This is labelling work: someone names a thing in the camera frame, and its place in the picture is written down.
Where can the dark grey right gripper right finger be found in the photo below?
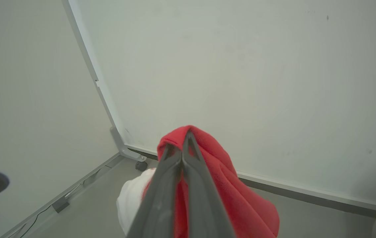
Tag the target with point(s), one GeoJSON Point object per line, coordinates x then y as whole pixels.
{"type": "Point", "coordinates": [204, 205]}

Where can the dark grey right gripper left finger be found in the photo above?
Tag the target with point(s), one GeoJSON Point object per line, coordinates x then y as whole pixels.
{"type": "Point", "coordinates": [158, 205]}

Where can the white cloth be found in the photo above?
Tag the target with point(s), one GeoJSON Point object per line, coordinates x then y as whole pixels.
{"type": "Point", "coordinates": [130, 198]}

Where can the red garment with white trim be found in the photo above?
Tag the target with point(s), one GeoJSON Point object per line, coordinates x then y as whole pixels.
{"type": "Point", "coordinates": [241, 198]}

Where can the black caster wheel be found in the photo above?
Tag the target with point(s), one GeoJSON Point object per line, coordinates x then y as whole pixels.
{"type": "Point", "coordinates": [141, 166]}

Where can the grey partition stand foot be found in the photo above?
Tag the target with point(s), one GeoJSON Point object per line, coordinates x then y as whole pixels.
{"type": "Point", "coordinates": [125, 150]}

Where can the white partition panel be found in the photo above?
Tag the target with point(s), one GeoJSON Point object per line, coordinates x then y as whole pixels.
{"type": "Point", "coordinates": [241, 82]}
{"type": "Point", "coordinates": [25, 99]}

